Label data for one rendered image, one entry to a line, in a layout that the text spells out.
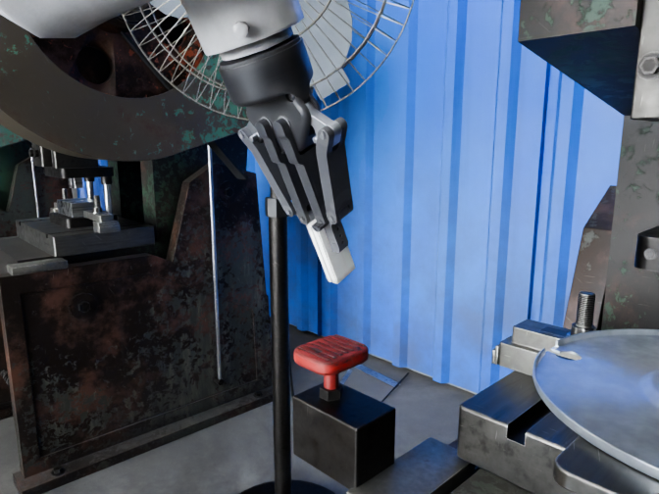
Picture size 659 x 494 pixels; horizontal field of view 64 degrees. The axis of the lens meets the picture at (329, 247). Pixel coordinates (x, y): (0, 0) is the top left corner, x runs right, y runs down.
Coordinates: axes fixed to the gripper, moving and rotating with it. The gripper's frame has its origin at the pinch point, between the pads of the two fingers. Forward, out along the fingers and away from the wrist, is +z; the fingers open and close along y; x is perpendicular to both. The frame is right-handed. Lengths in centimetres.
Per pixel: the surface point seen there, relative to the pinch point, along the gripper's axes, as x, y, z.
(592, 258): 40.0, 8.4, 26.9
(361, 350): -3.2, 2.8, 10.4
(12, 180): 30, -298, 30
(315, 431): -11.0, 1.0, 15.7
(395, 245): 104, -98, 86
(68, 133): 12, -99, -7
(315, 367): -8.2, 1.5, 8.7
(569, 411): -3.3, 24.5, 7.6
